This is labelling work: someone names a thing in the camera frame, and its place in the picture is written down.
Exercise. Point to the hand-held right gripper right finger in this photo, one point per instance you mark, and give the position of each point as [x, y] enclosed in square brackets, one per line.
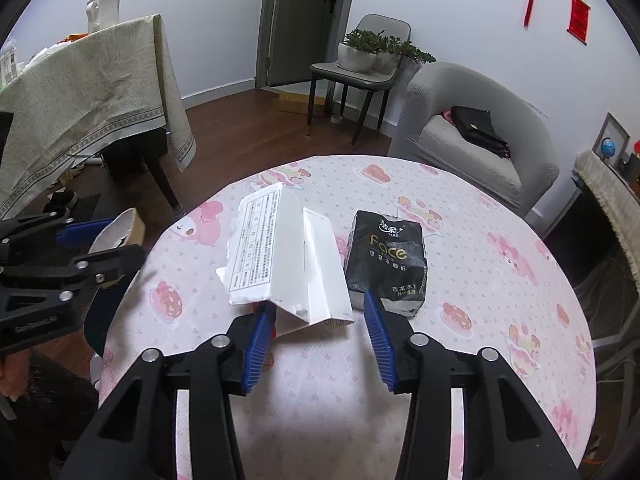
[382, 355]

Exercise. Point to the white kettle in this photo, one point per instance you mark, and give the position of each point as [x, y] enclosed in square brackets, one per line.
[105, 12]

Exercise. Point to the flat tan cardboard box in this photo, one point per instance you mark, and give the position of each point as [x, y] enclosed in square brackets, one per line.
[295, 103]

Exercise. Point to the grey chair black legs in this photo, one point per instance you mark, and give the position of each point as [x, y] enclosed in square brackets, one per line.
[350, 74]

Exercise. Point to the pink printed tablecloth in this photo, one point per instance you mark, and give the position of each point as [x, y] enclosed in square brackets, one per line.
[475, 285]

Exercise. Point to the green plant white pot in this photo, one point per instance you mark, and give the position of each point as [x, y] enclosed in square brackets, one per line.
[390, 60]
[356, 57]

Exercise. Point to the dark tapered table leg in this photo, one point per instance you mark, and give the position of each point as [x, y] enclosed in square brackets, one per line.
[162, 180]

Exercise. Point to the person's left hand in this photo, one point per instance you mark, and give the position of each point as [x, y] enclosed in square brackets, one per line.
[11, 377]

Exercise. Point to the grey room door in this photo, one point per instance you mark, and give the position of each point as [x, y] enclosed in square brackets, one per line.
[300, 15]

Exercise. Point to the grey picture frame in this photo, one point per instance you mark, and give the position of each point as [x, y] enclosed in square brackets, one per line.
[620, 132]

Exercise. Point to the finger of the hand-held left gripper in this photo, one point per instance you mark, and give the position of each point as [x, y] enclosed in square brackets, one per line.
[85, 231]
[115, 262]

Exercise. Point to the small blue globe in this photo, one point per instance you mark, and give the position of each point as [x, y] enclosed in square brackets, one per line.
[609, 148]

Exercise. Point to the cream lace cabinet cover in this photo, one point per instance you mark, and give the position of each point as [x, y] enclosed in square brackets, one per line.
[607, 185]

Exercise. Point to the dark storage ottoman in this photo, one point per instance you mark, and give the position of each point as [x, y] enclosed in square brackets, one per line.
[130, 155]

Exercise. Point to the beige patterned tablecloth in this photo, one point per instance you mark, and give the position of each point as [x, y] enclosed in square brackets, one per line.
[100, 85]

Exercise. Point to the dark fuzzy cloth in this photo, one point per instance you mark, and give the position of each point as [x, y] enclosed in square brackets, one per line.
[50, 390]

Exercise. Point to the red hanging scroll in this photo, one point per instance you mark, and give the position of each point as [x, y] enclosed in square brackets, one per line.
[580, 17]

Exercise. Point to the white cardboard box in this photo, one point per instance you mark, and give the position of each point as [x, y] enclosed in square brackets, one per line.
[280, 240]

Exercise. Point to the black bag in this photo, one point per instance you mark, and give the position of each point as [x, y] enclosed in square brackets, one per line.
[475, 125]

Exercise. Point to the grey covered armchair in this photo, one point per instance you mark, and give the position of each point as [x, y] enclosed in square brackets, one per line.
[500, 170]

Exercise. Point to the black tissue packet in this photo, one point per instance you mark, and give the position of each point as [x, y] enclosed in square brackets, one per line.
[387, 260]

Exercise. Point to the grey knitted leg sock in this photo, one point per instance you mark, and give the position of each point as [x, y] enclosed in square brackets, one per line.
[176, 211]

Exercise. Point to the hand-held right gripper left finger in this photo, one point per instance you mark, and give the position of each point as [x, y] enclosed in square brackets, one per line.
[255, 355]

